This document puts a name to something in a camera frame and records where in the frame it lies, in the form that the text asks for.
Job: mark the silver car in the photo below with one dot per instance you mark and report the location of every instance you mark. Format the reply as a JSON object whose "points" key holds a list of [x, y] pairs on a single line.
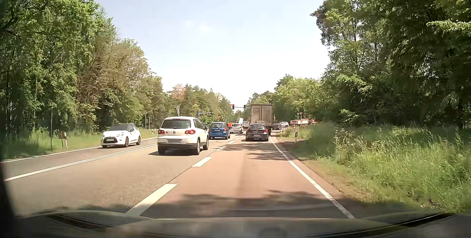
{"points": [[236, 128]]}

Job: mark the grey lorry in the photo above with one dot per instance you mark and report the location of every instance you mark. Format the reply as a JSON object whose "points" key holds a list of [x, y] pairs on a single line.
{"points": [[262, 114]]}

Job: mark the blue car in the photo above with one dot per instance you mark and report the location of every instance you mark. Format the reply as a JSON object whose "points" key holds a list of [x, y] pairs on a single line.
{"points": [[219, 130]]}

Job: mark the dark grey car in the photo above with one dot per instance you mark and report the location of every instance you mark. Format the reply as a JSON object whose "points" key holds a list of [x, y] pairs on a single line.
{"points": [[257, 132]]}

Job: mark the queue of cars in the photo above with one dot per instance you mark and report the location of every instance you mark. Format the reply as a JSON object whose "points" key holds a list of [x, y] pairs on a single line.
{"points": [[279, 125]]}

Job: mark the white suv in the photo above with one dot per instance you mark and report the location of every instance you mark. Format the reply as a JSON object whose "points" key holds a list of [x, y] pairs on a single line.
{"points": [[182, 134]]}

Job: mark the grey asphalt road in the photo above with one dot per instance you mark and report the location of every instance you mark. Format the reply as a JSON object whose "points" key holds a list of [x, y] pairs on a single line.
{"points": [[235, 179]]}

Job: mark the white small car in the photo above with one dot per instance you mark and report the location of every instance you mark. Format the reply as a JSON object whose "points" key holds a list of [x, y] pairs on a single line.
{"points": [[121, 135]]}

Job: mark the car's own bonnet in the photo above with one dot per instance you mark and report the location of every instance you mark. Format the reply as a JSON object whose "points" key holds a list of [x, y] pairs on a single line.
{"points": [[235, 227]]}

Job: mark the grass verge with tall weeds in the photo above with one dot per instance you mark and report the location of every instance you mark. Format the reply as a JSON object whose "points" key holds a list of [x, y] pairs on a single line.
{"points": [[386, 157]]}

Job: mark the wood of green trees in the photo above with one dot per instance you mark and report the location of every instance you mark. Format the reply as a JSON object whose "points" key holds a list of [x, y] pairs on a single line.
{"points": [[397, 54], [66, 65]]}

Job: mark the thin pole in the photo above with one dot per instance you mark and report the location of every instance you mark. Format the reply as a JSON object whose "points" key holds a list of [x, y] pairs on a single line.
{"points": [[51, 127]]}

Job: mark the small sign on post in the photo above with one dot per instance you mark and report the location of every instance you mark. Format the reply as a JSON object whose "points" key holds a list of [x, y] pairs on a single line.
{"points": [[63, 135]]}

